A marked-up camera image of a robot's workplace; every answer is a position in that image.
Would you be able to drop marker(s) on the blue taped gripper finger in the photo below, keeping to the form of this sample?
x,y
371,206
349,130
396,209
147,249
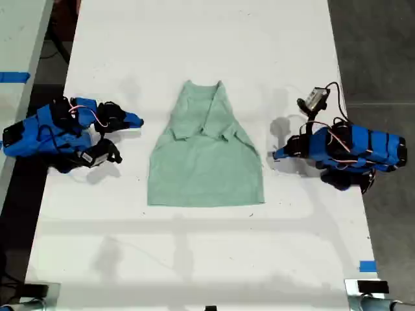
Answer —
x,y
133,125
131,117
281,157
281,150

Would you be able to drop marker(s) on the pale green t-shirt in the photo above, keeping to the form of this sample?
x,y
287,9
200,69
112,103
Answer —
x,y
204,168

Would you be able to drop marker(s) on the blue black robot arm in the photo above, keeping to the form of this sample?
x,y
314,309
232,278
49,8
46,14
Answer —
x,y
26,137
373,142

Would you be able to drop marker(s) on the long blue tape strip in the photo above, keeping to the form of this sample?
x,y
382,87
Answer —
x,y
14,77

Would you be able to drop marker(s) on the white side table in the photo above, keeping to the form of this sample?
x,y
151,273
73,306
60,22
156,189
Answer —
x,y
19,39

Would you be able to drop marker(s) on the short blue tape strip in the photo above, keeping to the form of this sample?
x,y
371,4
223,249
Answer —
x,y
368,266

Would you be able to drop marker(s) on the small black box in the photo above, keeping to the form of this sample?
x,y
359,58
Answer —
x,y
36,290
210,308
373,287

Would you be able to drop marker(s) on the short black camera stalk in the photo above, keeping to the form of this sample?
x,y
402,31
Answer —
x,y
313,118

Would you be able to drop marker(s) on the black camera box white label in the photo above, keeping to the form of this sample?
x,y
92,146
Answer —
x,y
97,155

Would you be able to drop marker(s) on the black silver camera box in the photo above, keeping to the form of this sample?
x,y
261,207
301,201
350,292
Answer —
x,y
316,98

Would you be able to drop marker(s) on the metal table bracket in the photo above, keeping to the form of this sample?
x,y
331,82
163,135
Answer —
x,y
53,296
350,291

